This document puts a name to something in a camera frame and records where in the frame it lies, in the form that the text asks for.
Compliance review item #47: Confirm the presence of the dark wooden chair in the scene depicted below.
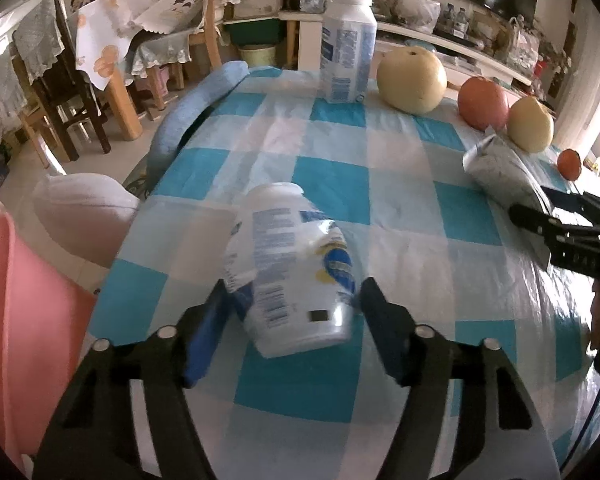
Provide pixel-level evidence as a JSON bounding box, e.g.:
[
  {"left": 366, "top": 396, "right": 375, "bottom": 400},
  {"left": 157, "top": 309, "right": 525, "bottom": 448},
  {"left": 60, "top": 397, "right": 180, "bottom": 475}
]
[{"left": 17, "top": 0, "right": 113, "bottom": 161}]

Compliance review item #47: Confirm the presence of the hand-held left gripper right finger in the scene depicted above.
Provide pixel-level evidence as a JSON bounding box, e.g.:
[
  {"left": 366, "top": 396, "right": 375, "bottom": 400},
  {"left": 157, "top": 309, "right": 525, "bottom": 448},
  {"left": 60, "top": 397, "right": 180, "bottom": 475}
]
[{"left": 360, "top": 276, "right": 563, "bottom": 480}]

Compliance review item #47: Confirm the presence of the large yellow pear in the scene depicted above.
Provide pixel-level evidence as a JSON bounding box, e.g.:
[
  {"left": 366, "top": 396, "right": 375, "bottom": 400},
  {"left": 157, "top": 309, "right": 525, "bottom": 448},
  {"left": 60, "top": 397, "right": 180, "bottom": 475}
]
[{"left": 376, "top": 46, "right": 448, "bottom": 115}]

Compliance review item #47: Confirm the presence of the grey lace seat cover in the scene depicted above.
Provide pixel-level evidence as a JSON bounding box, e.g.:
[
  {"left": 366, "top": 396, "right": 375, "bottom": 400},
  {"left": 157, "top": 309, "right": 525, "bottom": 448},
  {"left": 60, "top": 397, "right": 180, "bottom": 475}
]
[{"left": 130, "top": 30, "right": 196, "bottom": 78}]

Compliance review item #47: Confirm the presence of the crushed white plastic bottle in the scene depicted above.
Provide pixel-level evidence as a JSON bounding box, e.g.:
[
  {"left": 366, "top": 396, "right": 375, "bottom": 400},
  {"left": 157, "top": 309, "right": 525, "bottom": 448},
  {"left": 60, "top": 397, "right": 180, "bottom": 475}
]
[{"left": 225, "top": 182, "right": 357, "bottom": 359}]

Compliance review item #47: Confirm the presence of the light wooden chair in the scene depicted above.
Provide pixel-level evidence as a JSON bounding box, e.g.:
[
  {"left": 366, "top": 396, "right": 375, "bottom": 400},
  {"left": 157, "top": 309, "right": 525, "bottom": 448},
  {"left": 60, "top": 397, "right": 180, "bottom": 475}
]
[{"left": 107, "top": 0, "right": 221, "bottom": 141}]

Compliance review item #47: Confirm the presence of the upright white plastic bottle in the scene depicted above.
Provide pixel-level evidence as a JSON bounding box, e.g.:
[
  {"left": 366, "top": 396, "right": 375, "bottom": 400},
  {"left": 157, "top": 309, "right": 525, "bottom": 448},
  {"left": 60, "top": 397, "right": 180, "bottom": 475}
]
[{"left": 320, "top": 0, "right": 377, "bottom": 105}]

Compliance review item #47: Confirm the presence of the white printed cloth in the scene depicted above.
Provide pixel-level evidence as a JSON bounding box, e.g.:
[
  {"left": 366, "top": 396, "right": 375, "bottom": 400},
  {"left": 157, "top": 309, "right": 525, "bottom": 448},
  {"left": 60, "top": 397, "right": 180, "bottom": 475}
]
[{"left": 75, "top": 0, "right": 206, "bottom": 91}]

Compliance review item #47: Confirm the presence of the black cable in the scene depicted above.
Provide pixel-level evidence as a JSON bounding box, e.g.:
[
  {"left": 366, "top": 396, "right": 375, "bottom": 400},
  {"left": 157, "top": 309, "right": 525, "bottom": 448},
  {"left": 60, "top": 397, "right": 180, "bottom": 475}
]
[{"left": 560, "top": 360, "right": 600, "bottom": 480}]

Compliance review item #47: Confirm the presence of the blue and white milk carton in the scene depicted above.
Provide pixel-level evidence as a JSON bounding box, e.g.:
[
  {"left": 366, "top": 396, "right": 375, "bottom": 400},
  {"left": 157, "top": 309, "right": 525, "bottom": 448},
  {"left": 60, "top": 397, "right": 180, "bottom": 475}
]
[{"left": 462, "top": 134, "right": 552, "bottom": 212}]

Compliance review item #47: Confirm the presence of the red apple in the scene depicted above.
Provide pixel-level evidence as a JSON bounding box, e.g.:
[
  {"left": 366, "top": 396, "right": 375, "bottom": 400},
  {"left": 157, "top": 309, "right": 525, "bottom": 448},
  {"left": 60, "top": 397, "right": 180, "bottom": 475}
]
[{"left": 457, "top": 76, "right": 510, "bottom": 132}]

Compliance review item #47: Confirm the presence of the orange tangerine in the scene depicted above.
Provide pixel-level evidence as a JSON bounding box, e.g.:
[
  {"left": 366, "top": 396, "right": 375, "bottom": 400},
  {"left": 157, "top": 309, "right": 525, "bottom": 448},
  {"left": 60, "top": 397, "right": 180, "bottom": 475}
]
[{"left": 557, "top": 148, "right": 582, "bottom": 181}]

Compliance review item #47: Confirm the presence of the clear plastic bag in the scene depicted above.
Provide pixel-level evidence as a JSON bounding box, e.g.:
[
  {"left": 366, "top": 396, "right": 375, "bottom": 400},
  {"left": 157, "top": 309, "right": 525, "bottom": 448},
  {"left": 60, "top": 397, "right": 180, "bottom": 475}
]
[{"left": 392, "top": 0, "right": 441, "bottom": 36}]

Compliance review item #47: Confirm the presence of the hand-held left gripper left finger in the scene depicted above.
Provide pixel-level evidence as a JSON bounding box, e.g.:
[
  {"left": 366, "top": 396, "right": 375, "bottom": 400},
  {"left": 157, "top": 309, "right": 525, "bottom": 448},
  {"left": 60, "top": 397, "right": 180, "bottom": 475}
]
[{"left": 32, "top": 280, "right": 231, "bottom": 480}]

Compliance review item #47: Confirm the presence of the blue white checked tablecloth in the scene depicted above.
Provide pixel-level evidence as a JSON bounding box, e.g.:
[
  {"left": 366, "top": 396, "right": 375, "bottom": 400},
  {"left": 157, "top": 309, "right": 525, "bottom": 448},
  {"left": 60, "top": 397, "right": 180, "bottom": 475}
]
[{"left": 87, "top": 67, "right": 600, "bottom": 480}]

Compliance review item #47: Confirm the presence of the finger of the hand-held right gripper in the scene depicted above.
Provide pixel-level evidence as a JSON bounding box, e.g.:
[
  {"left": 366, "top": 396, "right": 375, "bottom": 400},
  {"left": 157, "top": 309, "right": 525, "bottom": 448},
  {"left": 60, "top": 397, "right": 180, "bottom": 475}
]
[
  {"left": 540, "top": 185, "right": 600, "bottom": 227},
  {"left": 509, "top": 202, "right": 582, "bottom": 257}
]

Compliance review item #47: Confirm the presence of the white round stool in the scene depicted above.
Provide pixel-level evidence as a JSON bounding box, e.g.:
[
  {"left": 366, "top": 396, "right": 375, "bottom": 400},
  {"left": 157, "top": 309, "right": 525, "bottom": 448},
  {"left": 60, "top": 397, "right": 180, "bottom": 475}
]
[{"left": 32, "top": 172, "right": 141, "bottom": 268}]

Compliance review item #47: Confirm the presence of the grey lace cloth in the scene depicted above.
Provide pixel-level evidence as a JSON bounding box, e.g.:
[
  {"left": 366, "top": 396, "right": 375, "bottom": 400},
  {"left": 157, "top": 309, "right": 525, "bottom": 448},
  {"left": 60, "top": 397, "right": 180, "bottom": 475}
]
[{"left": 12, "top": 0, "right": 66, "bottom": 81}]

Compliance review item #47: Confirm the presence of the green basin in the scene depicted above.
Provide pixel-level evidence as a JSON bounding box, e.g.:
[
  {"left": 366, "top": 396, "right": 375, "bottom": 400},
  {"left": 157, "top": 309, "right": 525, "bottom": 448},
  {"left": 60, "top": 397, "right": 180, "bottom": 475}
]
[{"left": 237, "top": 44, "right": 276, "bottom": 67}]

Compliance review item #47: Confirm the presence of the blue cloth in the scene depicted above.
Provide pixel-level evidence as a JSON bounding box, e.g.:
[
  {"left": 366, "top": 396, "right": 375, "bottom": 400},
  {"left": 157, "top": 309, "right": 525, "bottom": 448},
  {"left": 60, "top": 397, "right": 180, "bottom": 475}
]
[{"left": 147, "top": 60, "right": 251, "bottom": 196}]

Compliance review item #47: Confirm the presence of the small yellow pear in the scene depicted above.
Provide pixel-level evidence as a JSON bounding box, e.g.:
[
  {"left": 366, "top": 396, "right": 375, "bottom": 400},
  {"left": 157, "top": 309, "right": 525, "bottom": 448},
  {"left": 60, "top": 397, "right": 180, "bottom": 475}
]
[{"left": 507, "top": 96, "right": 555, "bottom": 155}]

